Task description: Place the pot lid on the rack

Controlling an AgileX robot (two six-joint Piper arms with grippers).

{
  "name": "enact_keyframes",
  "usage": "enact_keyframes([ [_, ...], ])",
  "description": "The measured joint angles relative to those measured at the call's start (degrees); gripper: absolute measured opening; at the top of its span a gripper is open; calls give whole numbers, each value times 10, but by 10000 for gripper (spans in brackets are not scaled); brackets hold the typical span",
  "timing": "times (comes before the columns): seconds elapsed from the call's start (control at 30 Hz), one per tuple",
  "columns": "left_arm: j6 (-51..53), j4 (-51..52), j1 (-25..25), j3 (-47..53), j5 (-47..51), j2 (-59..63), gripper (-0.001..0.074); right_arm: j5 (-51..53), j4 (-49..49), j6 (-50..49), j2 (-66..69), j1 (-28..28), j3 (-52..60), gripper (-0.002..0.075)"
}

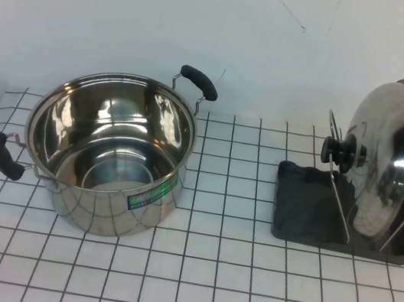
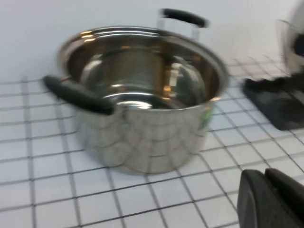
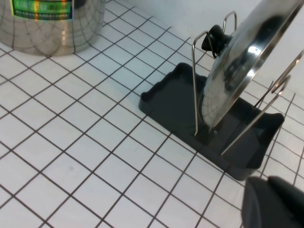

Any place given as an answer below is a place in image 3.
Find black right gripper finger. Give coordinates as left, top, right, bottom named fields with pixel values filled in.
left=241, top=175, right=304, bottom=228

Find steel pot lid black knob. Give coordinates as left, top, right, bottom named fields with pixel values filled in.
left=197, top=0, right=304, bottom=133

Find white black grid tablecloth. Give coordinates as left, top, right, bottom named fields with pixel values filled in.
left=0, top=0, right=304, bottom=228

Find black tray wire lid rack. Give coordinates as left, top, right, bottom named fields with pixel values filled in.
left=140, top=11, right=304, bottom=181

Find stainless steel pot black handles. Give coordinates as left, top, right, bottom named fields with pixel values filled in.
left=0, top=0, right=106, bottom=57

